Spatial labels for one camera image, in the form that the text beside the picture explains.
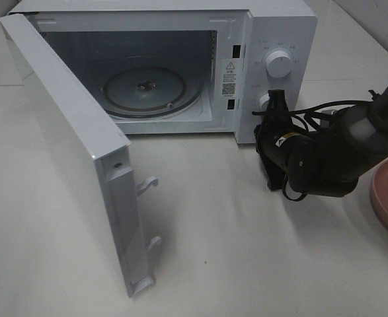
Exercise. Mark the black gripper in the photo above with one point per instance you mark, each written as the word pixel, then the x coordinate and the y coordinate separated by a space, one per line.
pixel 277 138

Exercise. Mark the white microwave door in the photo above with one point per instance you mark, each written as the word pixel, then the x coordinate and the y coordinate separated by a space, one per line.
pixel 90 150

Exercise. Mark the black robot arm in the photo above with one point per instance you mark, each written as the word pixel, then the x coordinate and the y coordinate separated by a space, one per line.
pixel 322 150

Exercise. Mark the white lower microwave knob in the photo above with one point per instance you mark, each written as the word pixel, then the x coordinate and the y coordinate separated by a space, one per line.
pixel 263 102

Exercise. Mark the white microwave knob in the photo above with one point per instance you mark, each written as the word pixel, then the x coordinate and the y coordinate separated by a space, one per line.
pixel 279 63
pixel 263 102

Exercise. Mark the white upper microwave knob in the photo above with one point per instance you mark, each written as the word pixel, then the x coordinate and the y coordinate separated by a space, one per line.
pixel 279 63

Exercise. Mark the white warning label sticker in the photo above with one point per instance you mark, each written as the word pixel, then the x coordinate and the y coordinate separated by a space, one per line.
pixel 228 77

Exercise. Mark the white microwave oven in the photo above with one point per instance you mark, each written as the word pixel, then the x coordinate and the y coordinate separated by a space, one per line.
pixel 202 32

